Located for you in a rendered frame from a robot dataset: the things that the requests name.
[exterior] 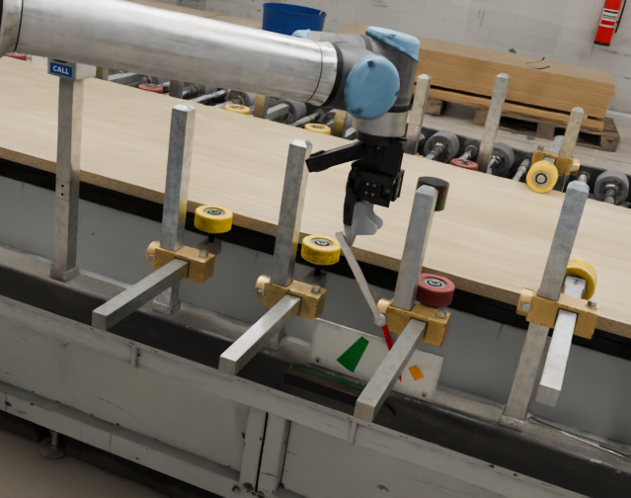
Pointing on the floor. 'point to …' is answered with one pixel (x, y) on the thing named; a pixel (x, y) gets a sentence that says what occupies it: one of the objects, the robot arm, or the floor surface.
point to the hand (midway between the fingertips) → (348, 237)
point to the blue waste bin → (291, 18)
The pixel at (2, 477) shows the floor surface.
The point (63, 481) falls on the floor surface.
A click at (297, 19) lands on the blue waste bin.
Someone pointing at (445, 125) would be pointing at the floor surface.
